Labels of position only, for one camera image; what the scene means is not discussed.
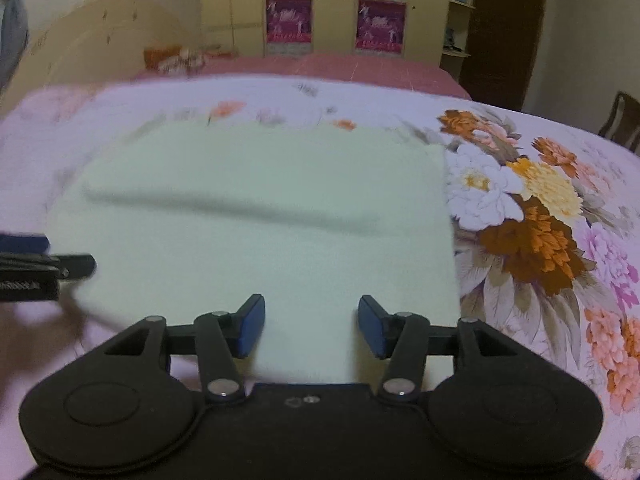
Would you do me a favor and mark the dark wooden door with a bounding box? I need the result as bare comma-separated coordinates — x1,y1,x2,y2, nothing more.
459,0,551,111

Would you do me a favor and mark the dark wooden chair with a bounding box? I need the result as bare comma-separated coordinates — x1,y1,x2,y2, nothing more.
597,91,640,156

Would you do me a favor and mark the cream corner shelf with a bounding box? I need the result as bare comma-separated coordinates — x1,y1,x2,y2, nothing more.
440,0,478,68

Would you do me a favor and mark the magenta wall poster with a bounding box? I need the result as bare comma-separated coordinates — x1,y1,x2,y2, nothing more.
265,0,313,45
356,0,407,53

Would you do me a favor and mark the orange patterned cloth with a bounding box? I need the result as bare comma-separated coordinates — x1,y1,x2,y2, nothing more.
144,45,207,75

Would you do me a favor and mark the pink bed cover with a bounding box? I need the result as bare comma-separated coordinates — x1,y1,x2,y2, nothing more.
132,52,471,101

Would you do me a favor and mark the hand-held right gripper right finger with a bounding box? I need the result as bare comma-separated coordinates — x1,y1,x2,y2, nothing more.
357,295,521,405

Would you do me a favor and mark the grey curtain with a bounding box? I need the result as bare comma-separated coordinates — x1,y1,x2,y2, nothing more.
0,0,30,91

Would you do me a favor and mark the cream wardrobe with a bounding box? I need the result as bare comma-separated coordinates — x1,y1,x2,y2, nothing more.
197,0,453,61

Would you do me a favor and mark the floral lilac bedsheet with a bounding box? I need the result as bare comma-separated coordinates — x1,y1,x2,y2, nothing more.
0,74,640,480

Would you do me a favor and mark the light green sweater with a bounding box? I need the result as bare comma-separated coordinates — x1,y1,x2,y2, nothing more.
47,120,461,383

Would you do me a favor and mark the cream curved headboard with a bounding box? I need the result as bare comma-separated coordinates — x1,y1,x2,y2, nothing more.
0,0,201,111

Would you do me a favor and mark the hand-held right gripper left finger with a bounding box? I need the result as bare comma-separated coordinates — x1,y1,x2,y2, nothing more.
105,294,266,403

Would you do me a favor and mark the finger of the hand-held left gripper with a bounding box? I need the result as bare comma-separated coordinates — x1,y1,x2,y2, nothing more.
47,254,97,281
0,233,51,255

